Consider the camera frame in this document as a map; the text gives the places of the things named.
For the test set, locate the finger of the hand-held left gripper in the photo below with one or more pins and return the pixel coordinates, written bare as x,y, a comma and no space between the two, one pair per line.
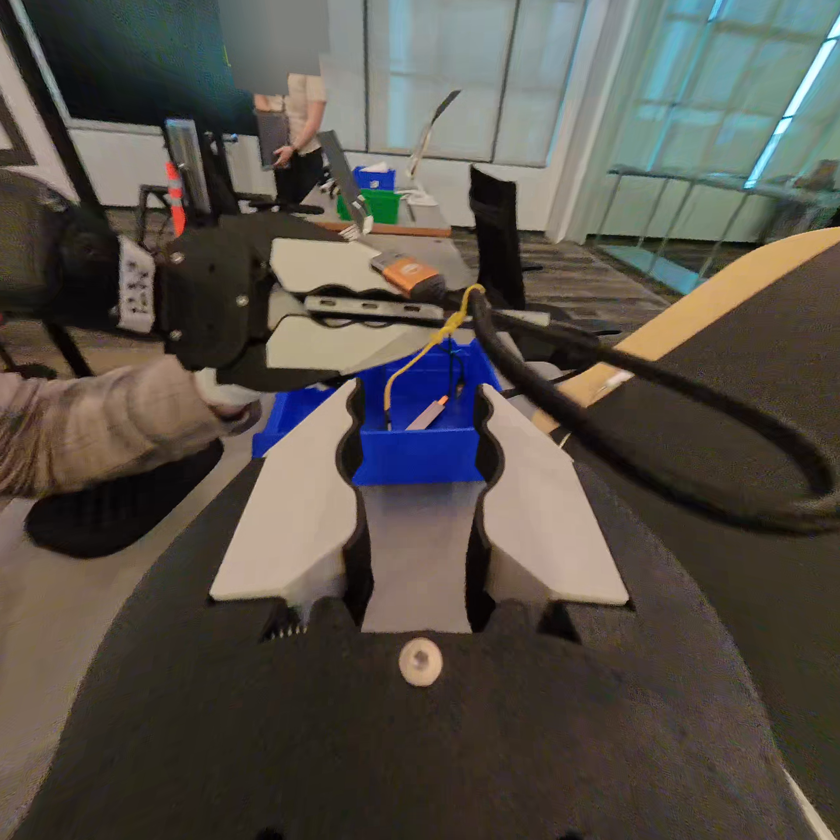
328,348
321,262

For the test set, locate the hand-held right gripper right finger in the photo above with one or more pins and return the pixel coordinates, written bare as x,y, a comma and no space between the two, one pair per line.
551,531

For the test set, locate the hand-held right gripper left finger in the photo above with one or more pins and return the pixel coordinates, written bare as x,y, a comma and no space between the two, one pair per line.
289,525

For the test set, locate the grey usb hub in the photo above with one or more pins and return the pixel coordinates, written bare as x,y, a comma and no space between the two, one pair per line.
367,307

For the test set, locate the blue plastic bin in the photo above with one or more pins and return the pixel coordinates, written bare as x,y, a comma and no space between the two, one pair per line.
420,456

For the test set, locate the person's left forearm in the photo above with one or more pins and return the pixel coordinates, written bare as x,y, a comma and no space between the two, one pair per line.
98,426

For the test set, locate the silver orange usb adapter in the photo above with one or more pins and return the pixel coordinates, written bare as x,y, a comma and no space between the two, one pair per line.
426,415

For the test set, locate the person's left hand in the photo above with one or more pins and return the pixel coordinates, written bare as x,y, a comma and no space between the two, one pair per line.
226,399

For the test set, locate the green plastic bin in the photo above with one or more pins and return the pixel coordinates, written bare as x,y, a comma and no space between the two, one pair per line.
380,207

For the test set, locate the grey tilted panel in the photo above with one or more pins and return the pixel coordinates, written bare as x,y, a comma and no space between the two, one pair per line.
341,170

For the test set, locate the small blue bin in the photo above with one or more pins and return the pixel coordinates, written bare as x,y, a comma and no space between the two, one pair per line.
374,180

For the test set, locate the orange traffic cone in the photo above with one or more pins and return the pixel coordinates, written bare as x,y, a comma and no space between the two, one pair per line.
176,203

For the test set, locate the white desk lamp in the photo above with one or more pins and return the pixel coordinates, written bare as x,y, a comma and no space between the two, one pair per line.
418,197

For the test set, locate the black monitor stand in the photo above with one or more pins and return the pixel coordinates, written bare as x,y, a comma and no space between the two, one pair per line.
220,170

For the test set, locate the grey tablet on stand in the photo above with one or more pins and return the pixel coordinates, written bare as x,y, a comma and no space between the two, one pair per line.
187,164

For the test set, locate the white zip tie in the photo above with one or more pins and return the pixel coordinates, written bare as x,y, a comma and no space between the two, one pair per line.
613,382

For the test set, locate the black oval pad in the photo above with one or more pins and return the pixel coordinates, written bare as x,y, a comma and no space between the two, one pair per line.
118,512

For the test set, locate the black office chair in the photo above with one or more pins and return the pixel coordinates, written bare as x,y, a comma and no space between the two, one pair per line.
495,223

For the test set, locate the framed marker sign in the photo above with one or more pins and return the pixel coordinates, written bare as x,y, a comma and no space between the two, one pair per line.
62,151

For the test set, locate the large black monitor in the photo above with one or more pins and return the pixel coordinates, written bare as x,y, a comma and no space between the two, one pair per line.
131,59

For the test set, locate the black board with tan edge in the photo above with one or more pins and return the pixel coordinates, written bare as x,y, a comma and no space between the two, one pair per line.
754,315

